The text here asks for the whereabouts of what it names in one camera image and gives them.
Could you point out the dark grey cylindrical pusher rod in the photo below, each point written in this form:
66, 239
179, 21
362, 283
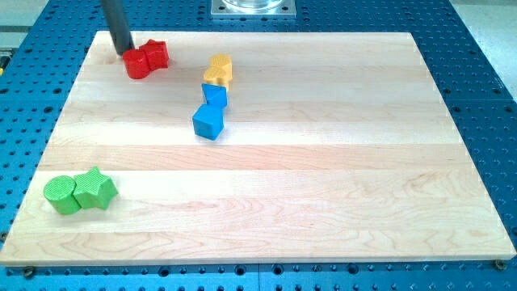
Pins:
118, 25

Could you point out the red star block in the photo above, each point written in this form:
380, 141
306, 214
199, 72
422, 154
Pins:
157, 54

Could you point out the yellow hexagon block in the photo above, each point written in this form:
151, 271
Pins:
223, 61

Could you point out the green star block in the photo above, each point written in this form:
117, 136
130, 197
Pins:
94, 189

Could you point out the red rounded block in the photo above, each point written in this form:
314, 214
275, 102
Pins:
136, 63

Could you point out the blue perforated table plate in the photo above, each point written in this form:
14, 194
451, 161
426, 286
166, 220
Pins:
482, 103

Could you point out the blue triangle block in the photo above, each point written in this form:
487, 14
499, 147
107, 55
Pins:
215, 95

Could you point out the blue cube block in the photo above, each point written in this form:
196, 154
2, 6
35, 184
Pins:
208, 121

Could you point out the green cylinder block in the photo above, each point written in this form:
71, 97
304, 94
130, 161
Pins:
59, 192

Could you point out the light wooden board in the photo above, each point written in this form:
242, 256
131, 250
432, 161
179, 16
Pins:
336, 147

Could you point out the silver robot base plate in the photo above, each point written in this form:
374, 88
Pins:
269, 9

